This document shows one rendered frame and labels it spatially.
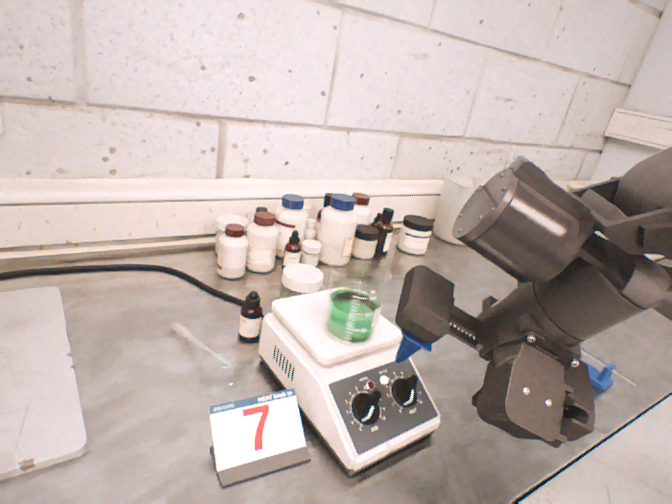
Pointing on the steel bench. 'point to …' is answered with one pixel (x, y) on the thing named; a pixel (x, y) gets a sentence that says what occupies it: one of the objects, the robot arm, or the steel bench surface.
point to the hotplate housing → (312, 374)
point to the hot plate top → (297, 311)
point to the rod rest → (600, 377)
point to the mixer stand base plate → (37, 384)
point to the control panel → (393, 425)
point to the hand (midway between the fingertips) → (457, 367)
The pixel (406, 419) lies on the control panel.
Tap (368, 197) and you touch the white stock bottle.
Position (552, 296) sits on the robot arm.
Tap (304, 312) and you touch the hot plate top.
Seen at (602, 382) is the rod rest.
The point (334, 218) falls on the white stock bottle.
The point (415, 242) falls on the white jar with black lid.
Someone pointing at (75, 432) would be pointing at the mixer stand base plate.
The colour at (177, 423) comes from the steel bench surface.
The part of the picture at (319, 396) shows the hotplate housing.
